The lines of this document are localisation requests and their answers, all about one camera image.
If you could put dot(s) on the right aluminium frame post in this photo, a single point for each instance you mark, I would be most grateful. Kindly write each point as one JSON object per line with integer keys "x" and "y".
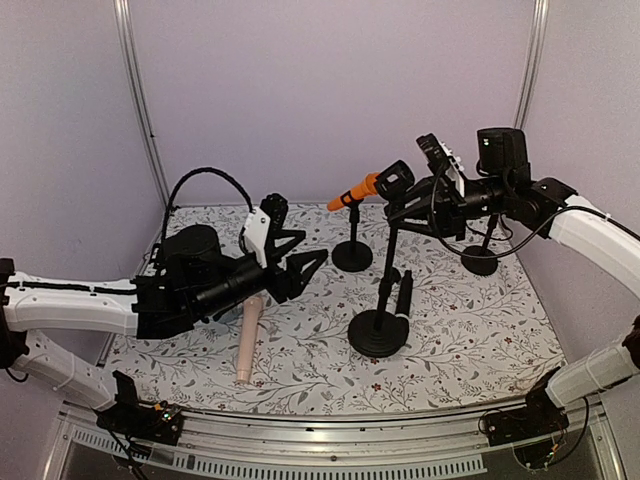
{"x": 533, "y": 59}

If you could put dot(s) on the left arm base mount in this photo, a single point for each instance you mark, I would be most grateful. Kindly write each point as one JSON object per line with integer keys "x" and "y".
{"x": 161, "y": 423}

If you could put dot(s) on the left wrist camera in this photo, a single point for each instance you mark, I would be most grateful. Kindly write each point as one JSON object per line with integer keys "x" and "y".
{"x": 261, "y": 224}

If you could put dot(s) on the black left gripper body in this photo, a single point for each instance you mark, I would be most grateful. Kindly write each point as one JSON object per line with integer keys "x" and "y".
{"x": 277, "y": 270}

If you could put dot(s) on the tall black mic stand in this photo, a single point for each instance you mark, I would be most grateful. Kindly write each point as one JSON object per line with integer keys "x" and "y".
{"x": 378, "y": 333}

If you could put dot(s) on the aluminium frame post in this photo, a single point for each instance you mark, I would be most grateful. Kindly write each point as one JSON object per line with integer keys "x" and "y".
{"x": 533, "y": 59}
{"x": 133, "y": 72}

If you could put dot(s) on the short black mic stand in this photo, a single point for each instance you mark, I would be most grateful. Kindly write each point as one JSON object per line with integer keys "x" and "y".
{"x": 478, "y": 259}

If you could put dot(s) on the orange microphone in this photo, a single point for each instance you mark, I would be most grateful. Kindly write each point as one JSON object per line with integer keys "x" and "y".
{"x": 357, "y": 193}

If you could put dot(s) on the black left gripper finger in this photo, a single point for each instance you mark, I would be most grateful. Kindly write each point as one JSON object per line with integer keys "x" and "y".
{"x": 299, "y": 270}
{"x": 283, "y": 242}

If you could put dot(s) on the beige microphone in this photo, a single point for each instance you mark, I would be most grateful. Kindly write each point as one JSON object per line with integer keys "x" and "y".
{"x": 252, "y": 310}

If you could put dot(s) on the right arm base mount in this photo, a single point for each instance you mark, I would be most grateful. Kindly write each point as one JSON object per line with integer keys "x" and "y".
{"x": 537, "y": 417}

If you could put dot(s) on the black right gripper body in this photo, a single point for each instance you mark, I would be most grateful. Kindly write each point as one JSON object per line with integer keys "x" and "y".
{"x": 439, "y": 206}

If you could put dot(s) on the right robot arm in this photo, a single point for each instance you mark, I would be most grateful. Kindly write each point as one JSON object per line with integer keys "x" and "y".
{"x": 549, "y": 208}

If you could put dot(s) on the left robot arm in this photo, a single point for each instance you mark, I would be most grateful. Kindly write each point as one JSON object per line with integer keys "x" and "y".
{"x": 194, "y": 282}

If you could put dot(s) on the left aluminium frame post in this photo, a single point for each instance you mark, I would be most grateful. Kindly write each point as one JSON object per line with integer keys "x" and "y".
{"x": 133, "y": 72}

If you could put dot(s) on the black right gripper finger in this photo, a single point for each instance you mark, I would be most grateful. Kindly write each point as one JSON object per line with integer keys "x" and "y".
{"x": 419, "y": 223}
{"x": 402, "y": 198}

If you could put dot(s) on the aluminium front rail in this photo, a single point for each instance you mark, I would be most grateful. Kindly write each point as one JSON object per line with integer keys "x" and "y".
{"x": 445, "y": 444}

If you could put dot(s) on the black microphone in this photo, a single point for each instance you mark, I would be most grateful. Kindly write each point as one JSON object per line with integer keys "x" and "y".
{"x": 394, "y": 181}

